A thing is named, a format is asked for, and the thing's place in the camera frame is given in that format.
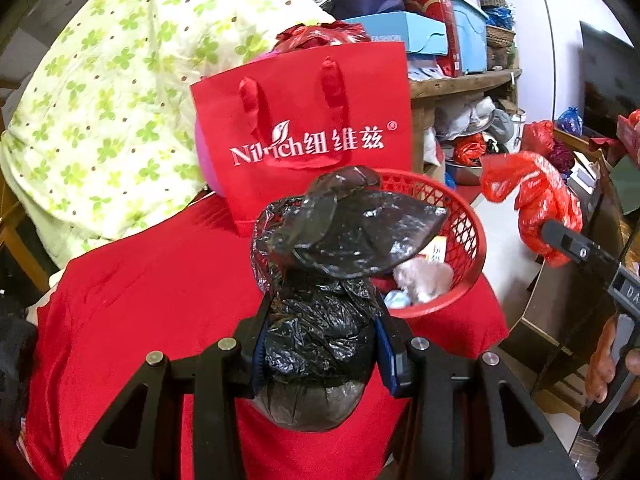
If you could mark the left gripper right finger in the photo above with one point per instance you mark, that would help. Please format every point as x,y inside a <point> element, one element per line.
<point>467,419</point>

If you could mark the red blanket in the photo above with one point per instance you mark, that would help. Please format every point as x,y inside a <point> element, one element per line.
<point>177,288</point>

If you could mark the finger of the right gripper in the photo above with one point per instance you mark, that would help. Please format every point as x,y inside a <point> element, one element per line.
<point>578,248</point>

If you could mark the red gift box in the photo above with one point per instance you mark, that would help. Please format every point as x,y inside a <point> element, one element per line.
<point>442,11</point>

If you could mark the green clover quilt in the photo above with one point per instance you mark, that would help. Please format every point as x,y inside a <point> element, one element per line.
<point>101,145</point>

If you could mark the red plastic mesh basket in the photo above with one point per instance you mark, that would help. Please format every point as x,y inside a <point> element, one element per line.
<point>460,242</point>

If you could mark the black plastic trash bag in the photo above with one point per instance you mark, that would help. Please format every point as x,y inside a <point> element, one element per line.
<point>327,330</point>

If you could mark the black television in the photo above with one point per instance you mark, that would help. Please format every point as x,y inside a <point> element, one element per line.
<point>610,69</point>

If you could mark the wooden shelf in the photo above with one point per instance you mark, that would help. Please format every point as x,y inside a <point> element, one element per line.
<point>425,95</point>

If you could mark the white blue cloth trash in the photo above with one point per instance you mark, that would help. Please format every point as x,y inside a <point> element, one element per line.
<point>397,299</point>

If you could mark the red plastic trash bag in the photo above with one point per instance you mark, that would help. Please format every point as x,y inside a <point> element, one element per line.
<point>542,196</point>

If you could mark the light blue shoe box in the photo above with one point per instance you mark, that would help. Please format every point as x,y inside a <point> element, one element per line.
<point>419,34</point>

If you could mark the white tissue wad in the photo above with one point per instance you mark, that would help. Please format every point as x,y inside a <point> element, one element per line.
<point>423,280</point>

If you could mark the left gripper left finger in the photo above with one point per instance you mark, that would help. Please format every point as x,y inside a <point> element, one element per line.
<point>139,435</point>

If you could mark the red plastic bag on floor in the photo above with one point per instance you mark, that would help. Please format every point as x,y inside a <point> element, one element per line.
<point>538,137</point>

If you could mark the pink pillow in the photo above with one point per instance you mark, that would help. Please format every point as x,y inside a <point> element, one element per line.
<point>205,160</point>

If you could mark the metal basin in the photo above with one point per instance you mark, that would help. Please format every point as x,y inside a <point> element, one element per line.
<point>463,175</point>

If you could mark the blue plastic storage bin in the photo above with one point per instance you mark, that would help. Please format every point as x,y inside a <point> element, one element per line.
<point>472,36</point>

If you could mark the crumpled red foil bag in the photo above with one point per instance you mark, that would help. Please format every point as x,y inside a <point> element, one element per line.
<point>304,37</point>

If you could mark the red Nilrich paper bag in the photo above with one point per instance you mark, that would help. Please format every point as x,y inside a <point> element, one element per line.
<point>273,126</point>

